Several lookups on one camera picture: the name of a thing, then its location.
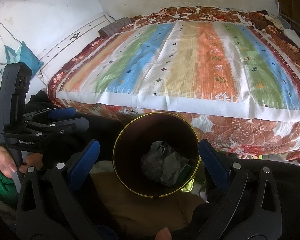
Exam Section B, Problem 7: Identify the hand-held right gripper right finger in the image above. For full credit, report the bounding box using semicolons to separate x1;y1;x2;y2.
190;139;283;240

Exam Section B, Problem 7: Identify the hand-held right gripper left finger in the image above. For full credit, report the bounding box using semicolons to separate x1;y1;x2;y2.
15;139;108;240

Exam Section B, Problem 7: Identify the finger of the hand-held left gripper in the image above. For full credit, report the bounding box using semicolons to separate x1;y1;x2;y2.
24;107;76;123
26;117;90;140

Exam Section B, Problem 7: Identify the green cardboard box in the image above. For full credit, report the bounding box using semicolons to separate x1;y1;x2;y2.
179;164;194;188

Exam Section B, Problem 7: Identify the white paper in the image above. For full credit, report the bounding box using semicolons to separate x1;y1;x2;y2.
160;152;190;187

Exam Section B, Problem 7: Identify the black bin with gold rim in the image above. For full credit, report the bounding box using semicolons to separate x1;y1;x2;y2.
112;112;201;197

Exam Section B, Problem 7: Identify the clear plastic bag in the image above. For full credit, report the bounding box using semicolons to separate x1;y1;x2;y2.
141;141;175;178

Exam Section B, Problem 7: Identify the person's left forearm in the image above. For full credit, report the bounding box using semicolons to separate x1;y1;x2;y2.
0;155;19;205

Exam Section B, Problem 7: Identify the person's left hand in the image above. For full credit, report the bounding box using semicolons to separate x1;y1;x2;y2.
0;145;43;180

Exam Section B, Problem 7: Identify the person's right hand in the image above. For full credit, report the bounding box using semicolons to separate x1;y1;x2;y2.
157;227;172;240

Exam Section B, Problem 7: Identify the brown floral blanket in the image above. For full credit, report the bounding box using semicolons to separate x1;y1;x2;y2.
46;6;300;162

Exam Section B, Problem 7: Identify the blue plastic bag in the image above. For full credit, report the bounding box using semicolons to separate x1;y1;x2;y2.
4;41;44;72

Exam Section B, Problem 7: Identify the white headboard panel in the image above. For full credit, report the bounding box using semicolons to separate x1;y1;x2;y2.
39;14;115;80

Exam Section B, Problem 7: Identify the grey pillow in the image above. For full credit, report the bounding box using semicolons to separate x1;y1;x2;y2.
99;17;132;37

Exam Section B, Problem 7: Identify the striped woven mat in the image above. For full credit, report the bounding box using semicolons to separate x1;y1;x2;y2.
56;21;300;120

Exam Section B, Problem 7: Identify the white rolled cloth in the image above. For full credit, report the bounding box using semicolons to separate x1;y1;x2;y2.
282;29;300;42

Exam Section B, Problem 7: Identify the metal bed rail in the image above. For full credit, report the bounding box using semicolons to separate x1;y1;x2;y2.
280;12;300;40

